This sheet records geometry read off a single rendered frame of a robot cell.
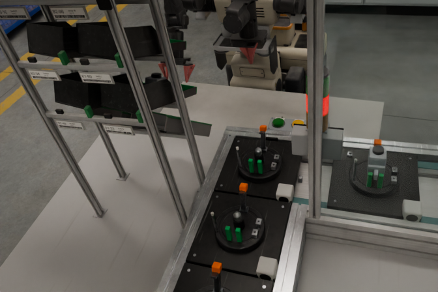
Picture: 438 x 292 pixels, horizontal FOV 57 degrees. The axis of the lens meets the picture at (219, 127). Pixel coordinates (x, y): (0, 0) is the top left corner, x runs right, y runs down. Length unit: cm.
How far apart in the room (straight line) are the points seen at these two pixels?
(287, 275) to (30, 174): 241
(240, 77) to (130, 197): 85
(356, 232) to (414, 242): 14
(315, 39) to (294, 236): 57
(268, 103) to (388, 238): 77
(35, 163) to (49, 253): 187
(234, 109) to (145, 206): 57
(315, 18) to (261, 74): 117
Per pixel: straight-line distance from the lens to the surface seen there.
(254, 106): 170
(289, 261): 110
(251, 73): 194
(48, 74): 105
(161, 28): 102
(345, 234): 121
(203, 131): 135
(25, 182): 316
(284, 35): 214
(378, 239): 121
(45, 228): 152
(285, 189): 119
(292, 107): 167
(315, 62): 82
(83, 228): 145
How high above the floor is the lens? 191
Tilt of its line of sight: 40 degrees down
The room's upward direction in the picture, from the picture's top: 12 degrees counter-clockwise
